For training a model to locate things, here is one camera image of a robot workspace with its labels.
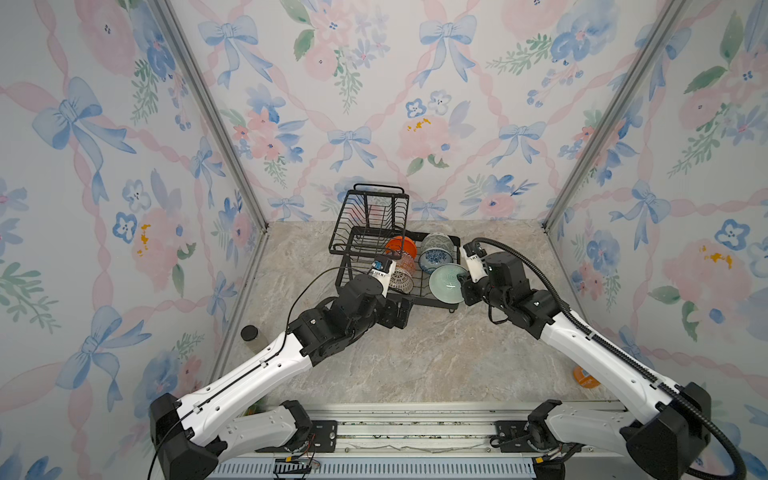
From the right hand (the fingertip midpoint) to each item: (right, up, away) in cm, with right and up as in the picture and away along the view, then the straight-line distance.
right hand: (461, 271), depth 79 cm
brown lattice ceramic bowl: (-15, -4, +21) cm, 26 cm away
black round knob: (-57, -17, +2) cm, 59 cm away
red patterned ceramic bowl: (-13, +2, +24) cm, 27 cm away
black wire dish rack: (-26, +11, +30) cm, 41 cm away
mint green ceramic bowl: (-5, -3, -2) cm, 6 cm away
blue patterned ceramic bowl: (-3, +6, +21) cm, 22 cm away
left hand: (-17, -4, -9) cm, 20 cm away
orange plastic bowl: (-14, +8, +30) cm, 34 cm away
